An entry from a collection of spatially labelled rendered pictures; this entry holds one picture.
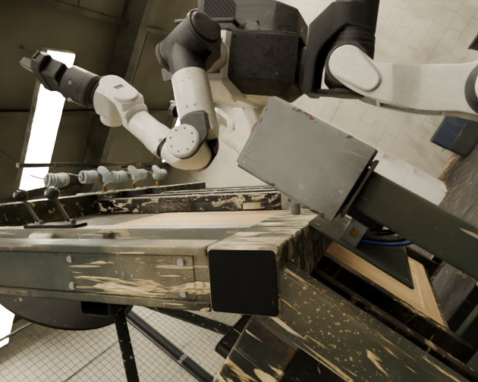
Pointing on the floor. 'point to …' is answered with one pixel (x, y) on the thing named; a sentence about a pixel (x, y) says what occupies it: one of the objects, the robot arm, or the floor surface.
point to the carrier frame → (345, 333)
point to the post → (429, 227)
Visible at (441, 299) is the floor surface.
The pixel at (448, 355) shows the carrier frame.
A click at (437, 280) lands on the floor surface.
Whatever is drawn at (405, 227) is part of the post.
